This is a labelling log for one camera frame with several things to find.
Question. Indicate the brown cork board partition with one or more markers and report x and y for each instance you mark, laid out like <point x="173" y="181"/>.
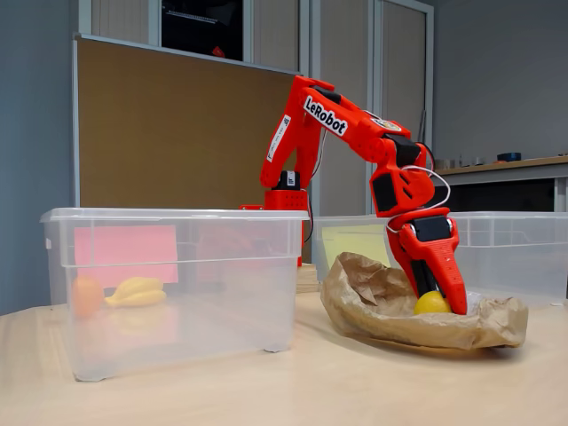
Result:
<point x="177" y="133"/>

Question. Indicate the yellow toy banana bunch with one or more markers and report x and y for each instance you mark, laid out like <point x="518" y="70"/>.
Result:
<point x="137" y="293"/>

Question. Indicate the black machine with red part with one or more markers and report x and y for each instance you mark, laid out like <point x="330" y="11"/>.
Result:
<point x="199" y="26"/>

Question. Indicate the yellow paper note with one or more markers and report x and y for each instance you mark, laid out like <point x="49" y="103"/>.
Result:
<point x="350" y="242"/>

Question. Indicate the toy orange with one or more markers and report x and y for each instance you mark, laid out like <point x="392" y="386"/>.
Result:
<point x="88" y="296"/>

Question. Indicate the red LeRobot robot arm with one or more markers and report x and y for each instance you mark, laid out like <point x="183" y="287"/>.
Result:
<point x="355" y="128"/>

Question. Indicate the wooden base board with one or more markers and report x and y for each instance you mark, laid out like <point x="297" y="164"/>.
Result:
<point x="307" y="277"/>

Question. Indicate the brown paper bowl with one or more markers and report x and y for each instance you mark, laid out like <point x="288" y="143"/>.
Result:
<point x="377" y="319"/>

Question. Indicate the pink paper note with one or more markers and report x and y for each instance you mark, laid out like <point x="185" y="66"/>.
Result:
<point x="124" y="253"/>

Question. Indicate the wooden background desk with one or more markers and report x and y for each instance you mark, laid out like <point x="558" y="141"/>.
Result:
<point x="501" y="171"/>

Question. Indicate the grey cabinet with doors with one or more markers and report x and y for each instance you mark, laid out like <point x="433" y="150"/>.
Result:
<point x="346" y="44"/>

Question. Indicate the yellow toy lemon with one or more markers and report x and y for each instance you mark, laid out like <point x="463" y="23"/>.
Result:
<point x="430" y="305"/>

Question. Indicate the clear plastic bin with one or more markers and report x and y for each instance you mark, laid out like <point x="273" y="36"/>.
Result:
<point x="510" y="257"/>
<point x="177" y="328"/>

